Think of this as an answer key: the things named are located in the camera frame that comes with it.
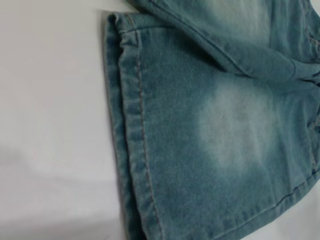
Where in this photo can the blue washed denim shorts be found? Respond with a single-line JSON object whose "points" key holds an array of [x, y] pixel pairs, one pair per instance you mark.
{"points": [[200, 150]]}

